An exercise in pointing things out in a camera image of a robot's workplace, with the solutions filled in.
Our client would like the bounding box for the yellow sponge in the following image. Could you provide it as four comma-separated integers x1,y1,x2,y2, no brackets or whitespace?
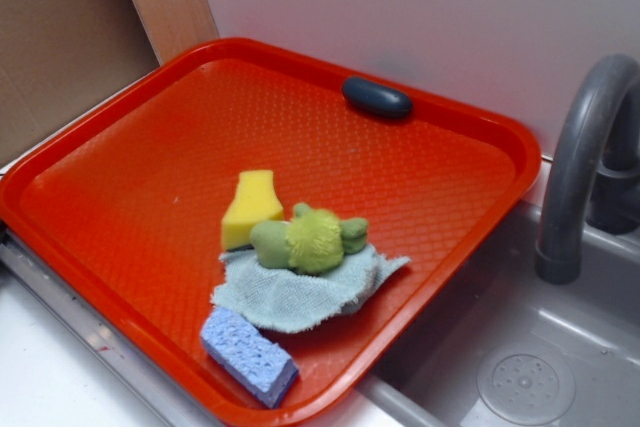
221,170,284,251

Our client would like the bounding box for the grey toy faucet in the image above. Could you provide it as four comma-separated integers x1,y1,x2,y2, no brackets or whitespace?
535,54,639,285

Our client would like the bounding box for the light blue cloth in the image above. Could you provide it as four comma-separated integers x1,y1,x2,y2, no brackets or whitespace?
211,245,411,334

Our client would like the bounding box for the blue sponge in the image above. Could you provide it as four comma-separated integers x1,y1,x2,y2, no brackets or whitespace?
200,307,299,408

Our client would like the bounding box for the grey plastic sink basin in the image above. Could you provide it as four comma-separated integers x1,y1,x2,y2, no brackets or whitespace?
359,203,639,426

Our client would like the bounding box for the orange plastic tray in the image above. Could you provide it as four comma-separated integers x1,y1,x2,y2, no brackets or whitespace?
1,39,541,426

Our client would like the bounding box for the green plush animal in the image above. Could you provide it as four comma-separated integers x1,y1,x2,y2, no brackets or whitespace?
250,203,369,276

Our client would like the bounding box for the sink drain cover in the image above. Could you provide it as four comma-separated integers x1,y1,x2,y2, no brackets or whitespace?
476,343,576,426

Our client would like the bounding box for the brown cardboard panel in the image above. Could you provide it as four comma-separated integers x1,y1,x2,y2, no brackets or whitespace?
1,0,158,164

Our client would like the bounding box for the dark grey oval object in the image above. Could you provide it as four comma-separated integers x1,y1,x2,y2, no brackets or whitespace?
341,76,413,119

